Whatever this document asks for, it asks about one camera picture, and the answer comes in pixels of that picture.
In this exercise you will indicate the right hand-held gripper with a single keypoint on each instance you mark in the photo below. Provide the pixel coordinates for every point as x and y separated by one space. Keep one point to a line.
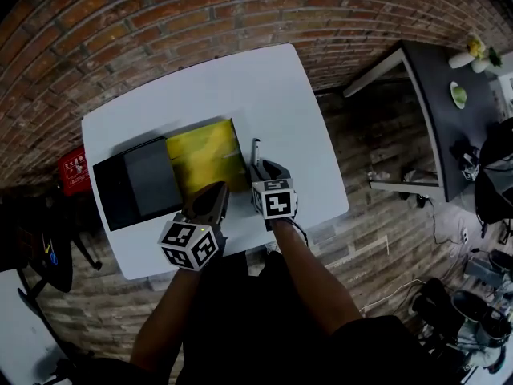
276 201

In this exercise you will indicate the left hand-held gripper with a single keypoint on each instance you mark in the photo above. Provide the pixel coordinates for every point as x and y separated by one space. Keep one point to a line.
188 243

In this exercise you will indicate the black and white marker pen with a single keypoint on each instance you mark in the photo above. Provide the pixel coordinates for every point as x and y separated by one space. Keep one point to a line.
255 151

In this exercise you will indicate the thin white pen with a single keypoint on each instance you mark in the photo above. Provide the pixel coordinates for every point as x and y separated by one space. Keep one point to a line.
231 155

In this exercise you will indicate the yellow box tray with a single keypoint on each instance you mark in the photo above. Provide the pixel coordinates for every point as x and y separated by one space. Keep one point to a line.
204 155

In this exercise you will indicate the person's left forearm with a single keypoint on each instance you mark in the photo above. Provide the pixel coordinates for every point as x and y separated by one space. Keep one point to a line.
164 315

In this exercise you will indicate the person's right forearm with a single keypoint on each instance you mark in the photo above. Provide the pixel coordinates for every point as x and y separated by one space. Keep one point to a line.
312 279

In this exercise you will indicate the black box lid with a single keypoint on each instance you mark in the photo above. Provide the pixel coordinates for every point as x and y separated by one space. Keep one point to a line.
132 187

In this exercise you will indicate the red fire equipment box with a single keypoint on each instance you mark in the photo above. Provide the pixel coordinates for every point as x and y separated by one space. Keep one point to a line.
74 171

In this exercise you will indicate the black office chair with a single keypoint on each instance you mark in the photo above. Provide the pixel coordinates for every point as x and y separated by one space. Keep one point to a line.
52 231

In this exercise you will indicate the person's right white shoe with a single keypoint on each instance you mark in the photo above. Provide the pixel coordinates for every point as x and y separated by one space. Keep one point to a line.
273 248

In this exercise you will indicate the crumpled white paper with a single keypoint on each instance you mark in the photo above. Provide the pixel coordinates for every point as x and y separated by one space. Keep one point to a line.
378 175

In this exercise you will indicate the person's black clothing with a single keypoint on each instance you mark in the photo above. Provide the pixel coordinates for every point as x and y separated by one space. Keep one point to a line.
248 327

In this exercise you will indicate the blue scissors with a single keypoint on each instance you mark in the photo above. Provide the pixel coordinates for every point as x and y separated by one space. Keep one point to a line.
53 259

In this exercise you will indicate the white plate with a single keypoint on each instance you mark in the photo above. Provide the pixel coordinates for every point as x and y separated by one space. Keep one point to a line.
453 96

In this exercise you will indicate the spare hand-held gripper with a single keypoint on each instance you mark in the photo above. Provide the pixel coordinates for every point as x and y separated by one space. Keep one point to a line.
469 167

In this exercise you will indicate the white power strip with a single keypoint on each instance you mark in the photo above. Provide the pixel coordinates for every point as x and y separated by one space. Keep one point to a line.
465 235

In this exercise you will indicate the green apple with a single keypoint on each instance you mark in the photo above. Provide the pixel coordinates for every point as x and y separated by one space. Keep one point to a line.
460 94

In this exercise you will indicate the white vase with yellow flowers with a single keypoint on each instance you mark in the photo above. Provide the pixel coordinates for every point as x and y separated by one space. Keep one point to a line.
461 59

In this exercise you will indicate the white side desk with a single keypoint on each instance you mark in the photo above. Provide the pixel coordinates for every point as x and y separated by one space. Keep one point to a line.
20 335

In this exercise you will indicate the grey floor equipment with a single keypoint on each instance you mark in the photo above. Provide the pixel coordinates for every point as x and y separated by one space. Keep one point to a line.
481 271

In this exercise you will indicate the white vase with green plant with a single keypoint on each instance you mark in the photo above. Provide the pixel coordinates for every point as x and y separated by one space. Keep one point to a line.
481 66

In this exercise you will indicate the dark table with white frame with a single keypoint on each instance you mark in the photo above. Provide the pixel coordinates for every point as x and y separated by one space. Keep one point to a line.
453 126

